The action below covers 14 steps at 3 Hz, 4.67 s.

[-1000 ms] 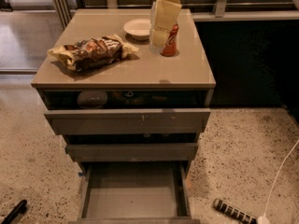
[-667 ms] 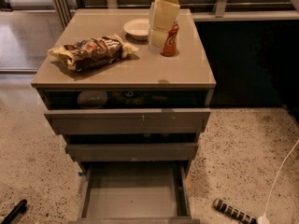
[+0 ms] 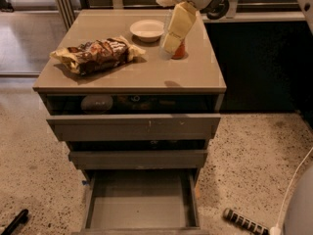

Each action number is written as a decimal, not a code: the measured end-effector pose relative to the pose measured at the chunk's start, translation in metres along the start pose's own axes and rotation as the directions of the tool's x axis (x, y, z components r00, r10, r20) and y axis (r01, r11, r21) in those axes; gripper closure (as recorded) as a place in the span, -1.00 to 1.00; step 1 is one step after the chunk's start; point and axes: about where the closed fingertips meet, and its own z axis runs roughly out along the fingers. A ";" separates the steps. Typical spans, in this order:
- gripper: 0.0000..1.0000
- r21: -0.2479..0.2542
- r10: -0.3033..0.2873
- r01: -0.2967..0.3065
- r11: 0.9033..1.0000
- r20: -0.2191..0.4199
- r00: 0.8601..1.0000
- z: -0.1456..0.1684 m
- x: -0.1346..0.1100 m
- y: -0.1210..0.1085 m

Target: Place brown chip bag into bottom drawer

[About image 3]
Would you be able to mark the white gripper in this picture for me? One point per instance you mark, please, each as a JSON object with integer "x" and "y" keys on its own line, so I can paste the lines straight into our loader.
{"x": 182, "y": 18}

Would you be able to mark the white bowl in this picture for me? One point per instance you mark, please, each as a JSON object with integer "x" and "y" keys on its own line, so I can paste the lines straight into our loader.
{"x": 147, "y": 30}

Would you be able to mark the brown chip bag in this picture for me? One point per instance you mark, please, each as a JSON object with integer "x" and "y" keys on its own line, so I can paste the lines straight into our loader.
{"x": 98, "y": 55}

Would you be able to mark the grey drawer cabinet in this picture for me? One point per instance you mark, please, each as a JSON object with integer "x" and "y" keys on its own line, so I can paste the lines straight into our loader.
{"x": 197, "y": 73}

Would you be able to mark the dark round object in drawer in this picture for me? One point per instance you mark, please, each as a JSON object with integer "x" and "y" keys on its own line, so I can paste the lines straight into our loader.
{"x": 96, "y": 104}

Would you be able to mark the grey top drawer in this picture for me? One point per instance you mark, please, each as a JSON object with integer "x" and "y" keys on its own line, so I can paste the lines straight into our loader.
{"x": 137, "y": 118}

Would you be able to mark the grey drawer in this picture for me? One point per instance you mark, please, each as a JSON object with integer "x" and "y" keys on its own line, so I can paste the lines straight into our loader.
{"x": 144, "y": 159}
{"x": 141, "y": 202}
{"x": 137, "y": 118}

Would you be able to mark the grey middle drawer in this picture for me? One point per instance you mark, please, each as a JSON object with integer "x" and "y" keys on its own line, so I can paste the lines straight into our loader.
{"x": 144, "y": 159}

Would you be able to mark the grey bottom drawer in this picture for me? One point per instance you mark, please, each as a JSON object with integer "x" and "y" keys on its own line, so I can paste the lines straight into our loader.
{"x": 141, "y": 202}

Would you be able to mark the orange soda can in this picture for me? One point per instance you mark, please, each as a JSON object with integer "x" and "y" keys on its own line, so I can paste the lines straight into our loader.
{"x": 180, "y": 52}

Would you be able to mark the black striped cylinder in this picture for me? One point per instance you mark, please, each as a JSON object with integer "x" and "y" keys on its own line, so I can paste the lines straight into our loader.
{"x": 245, "y": 223}

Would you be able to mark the black handle on floor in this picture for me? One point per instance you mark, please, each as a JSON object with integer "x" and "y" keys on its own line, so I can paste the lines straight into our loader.
{"x": 21, "y": 218}

